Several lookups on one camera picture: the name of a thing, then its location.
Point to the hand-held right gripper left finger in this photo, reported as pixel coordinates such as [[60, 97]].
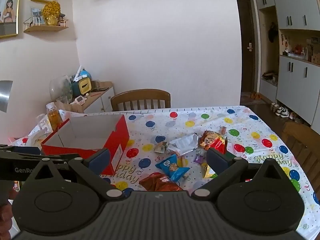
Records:
[[100, 160]]

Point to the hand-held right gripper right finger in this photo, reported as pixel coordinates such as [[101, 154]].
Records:
[[215, 158]]

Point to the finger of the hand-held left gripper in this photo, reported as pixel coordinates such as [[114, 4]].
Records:
[[20, 152]]

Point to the red cardboard box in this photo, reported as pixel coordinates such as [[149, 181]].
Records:
[[117, 140]]

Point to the white silver snack wrapper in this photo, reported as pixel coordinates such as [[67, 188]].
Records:
[[183, 143]]

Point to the blue snack packet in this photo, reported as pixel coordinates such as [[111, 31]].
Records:
[[172, 167]]

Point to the brown cookie packet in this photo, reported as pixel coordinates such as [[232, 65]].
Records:
[[160, 183]]

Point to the small purple candy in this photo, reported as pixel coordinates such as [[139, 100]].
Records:
[[198, 159]]

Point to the red orange snack packet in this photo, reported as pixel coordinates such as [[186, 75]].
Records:
[[211, 140]]

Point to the white plastic bag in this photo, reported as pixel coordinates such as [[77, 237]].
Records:
[[36, 138]]

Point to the small orange candy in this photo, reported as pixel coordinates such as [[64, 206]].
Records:
[[222, 130]]

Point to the cream snack stick packet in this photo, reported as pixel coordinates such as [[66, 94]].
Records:
[[183, 161]]

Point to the balloon print tablecloth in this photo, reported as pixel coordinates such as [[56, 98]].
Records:
[[250, 135]]

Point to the orange juice bottle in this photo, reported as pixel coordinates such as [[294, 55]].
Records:
[[55, 117]]

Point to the small grey snack packet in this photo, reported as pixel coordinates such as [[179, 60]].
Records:
[[160, 147]]

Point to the wooden side cabinet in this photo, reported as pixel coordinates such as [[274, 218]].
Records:
[[100, 100]]

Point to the pink white handheld device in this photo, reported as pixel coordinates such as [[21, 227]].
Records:
[[78, 100]]

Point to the red pen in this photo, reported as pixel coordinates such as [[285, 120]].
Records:
[[96, 94]]

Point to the clear glass cup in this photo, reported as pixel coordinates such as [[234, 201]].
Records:
[[62, 99]]

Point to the wooden chair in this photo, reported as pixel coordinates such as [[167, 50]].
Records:
[[140, 97], [302, 140]]

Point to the orange slippers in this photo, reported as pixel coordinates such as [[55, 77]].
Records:
[[255, 96]]

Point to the teal yellow tissue box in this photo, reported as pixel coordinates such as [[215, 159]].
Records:
[[82, 87]]

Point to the small cardboard box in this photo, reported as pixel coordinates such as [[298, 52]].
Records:
[[101, 84]]

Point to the clear glass jar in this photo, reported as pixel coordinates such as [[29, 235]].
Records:
[[60, 87]]

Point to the white black sneakers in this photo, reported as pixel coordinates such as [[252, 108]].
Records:
[[282, 112]]

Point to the blue round toy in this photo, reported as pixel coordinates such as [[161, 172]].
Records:
[[86, 74]]

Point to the white tube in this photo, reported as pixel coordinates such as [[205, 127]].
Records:
[[78, 72]]

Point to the dark wooden door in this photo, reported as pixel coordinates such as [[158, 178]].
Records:
[[246, 50]]

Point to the grey hallway cabinet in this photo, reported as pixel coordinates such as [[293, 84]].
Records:
[[297, 80]]

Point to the dark hanging bag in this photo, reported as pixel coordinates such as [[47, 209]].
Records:
[[273, 32]]

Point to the golden flower ornament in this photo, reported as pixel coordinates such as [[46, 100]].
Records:
[[51, 12]]

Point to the large gold framed picture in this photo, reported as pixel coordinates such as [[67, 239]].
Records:
[[8, 7]]

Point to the wooden wall shelf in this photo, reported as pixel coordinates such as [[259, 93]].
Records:
[[45, 28]]

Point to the small photo frame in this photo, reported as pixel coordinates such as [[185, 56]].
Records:
[[37, 15]]

